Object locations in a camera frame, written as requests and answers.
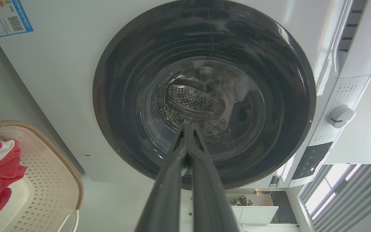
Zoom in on green potted plant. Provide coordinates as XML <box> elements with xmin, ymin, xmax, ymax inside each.
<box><xmin>230</xmin><ymin>195</ymin><xmax>253</xmax><ymax>207</ymax></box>

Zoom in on blue energy label sticker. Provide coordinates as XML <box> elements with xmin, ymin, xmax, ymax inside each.
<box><xmin>0</xmin><ymin>0</ymin><xmax>34</xmax><ymax>38</ymax></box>

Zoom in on white program dial knob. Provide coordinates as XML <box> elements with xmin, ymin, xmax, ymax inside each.
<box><xmin>327</xmin><ymin>105</ymin><xmax>356</xmax><ymax>129</ymax></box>

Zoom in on grey window blinds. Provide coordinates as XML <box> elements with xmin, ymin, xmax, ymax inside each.
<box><xmin>298</xmin><ymin>164</ymin><xmax>371</xmax><ymax>232</ymax></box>

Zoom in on white Hisense washing machine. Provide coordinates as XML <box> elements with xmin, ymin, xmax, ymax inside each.
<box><xmin>0</xmin><ymin>0</ymin><xmax>371</xmax><ymax>189</ymax></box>

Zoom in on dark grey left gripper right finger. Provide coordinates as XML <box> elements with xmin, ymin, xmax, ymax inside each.
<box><xmin>185</xmin><ymin>123</ymin><xmax>240</xmax><ymax>232</ymax></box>

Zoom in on black touch control panel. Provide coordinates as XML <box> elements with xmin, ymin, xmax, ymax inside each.
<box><xmin>292</xmin><ymin>142</ymin><xmax>333</xmax><ymax>180</ymax></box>

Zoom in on dark round washing machine door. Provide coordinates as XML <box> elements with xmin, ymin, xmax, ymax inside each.
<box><xmin>92</xmin><ymin>0</ymin><xmax>317</xmax><ymax>190</ymax></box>

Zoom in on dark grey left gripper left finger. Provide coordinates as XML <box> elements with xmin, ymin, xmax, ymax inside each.
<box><xmin>135</xmin><ymin>123</ymin><xmax>188</xmax><ymax>232</ymax></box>

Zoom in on white cabinet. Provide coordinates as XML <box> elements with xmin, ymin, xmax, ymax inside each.
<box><xmin>231</xmin><ymin>206</ymin><xmax>300</xmax><ymax>232</ymax></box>

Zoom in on beige perforated laundry basket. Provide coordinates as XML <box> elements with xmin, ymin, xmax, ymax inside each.
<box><xmin>0</xmin><ymin>120</ymin><xmax>84</xmax><ymax>232</ymax></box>

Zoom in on white detergent drawer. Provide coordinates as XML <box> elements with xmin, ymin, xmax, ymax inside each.
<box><xmin>332</xmin><ymin>0</ymin><xmax>371</xmax><ymax>79</ymax></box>

